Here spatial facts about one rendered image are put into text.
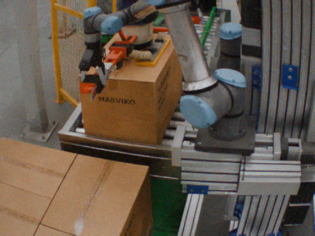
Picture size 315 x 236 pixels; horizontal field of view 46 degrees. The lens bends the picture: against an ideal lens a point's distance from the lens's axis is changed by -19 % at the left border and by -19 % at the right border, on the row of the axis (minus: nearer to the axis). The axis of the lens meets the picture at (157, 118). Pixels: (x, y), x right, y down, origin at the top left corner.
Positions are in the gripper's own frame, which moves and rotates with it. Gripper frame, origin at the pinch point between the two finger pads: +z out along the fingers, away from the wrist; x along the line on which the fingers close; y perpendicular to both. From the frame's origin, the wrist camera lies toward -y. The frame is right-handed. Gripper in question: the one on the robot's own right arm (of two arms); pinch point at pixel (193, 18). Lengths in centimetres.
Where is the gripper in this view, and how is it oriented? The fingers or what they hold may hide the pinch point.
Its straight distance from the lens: 254.5
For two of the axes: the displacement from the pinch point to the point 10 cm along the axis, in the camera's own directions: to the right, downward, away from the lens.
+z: 0.3, 8.3, 5.5
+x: 9.7, 1.2, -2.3
